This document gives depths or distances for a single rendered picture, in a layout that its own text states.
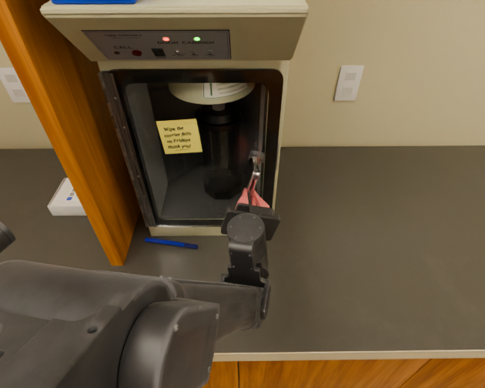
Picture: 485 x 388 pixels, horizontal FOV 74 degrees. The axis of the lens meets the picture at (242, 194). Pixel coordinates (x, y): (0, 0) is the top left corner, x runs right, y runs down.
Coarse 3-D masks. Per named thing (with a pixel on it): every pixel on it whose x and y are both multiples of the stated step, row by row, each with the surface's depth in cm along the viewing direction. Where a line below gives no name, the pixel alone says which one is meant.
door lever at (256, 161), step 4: (256, 156) 66; (252, 160) 66; (256, 160) 66; (260, 160) 67; (252, 164) 67; (256, 164) 65; (256, 168) 64; (252, 172) 64; (256, 172) 63; (252, 176) 64; (256, 176) 63; (252, 180) 64; (256, 180) 64; (248, 184) 66; (252, 184) 65; (248, 188) 66; (252, 188) 65; (248, 192) 66; (252, 192) 66; (248, 196) 67; (248, 200) 68
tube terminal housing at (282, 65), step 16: (112, 64) 54; (128, 64) 54; (144, 64) 54; (160, 64) 54; (176, 64) 54; (192, 64) 54; (208, 64) 54; (224, 64) 54; (240, 64) 54; (256, 64) 54; (272, 64) 54; (288, 64) 54
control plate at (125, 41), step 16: (96, 32) 42; (112, 32) 42; (128, 32) 42; (144, 32) 42; (160, 32) 42; (176, 32) 42; (192, 32) 42; (208, 32) 42; (224, 32) 42; (112, 48) 47; (128, 48) 47; (144, 48) 47; (176, 48) 47; (192, 48) 47; (208, 48) 47; (224, 48) 47
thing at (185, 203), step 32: (128, 96) 57; (160, 96) 57; (192, 96) 57; (224, 96) 57; (256, 96) 57; (224, 128) 61; (256, 128) 62; (160, 160) 67; (192, 160) 67; (224, 160) 67; (160, 192) 73; (192, 192) 73; (224, 192) 73; (160, 224) 81; (192, 224) 81
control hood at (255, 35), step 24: (144, 0) 40; (168, 0) 40; (192, 0) 40; (216, 0) 40; (240, 0) 40; (264, 0) 40; (288, 0) 40; (72, 24) 40; (96, 24) 40; (120, 24) 40; (144, 24) 40; (168, 24) 40; (192, 24) 41; (216, 24) 41; (240, 24) 41; (264, 24) 41; (288, 24) 41; (96, 48) 47; (240, 48) 47; (264, 48) 47; (288, 48) 47
